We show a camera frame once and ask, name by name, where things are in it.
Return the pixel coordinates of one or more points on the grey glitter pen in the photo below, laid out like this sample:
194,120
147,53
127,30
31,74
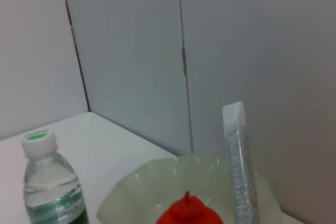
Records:
241,169

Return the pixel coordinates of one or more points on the clear green-label water bottle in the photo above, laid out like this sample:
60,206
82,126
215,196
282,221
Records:
50,182

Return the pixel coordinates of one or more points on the pale green glass fruit bowl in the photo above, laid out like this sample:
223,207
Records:
131,195

